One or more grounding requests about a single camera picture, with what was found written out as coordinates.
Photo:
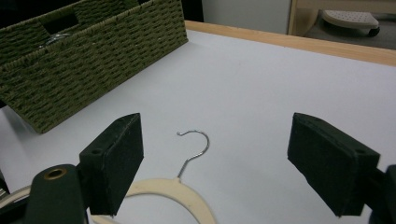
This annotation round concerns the cream plastic clothes hanger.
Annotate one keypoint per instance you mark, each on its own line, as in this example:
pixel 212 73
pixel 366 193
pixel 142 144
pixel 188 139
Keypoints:
pixel 174 189

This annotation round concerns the green woven basket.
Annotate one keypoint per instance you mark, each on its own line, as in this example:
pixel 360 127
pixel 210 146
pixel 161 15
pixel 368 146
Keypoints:
pixel 77 71

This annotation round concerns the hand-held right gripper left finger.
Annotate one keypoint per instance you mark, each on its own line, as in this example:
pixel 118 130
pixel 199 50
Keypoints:
pixel 115 161

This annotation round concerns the white cabinet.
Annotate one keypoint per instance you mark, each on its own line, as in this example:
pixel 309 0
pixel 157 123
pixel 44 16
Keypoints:
pixel 246 14

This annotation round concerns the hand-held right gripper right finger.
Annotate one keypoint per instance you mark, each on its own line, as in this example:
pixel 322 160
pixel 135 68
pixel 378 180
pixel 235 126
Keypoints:
pixel 333 168

